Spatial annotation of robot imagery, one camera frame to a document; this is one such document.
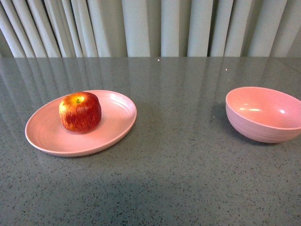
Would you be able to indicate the pink bowl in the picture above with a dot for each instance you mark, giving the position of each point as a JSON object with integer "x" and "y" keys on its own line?
{"x": 264, "y": 115}

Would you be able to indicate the white pleated curtain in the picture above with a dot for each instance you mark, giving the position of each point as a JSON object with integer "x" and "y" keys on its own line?
{"x": 150, "y": 28}

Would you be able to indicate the red apple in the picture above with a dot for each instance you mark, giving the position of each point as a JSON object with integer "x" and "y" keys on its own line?
{"x": 80, "y": 112}

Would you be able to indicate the pink plate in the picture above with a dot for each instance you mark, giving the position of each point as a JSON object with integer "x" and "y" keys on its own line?
{"x": 45, "y": 131}

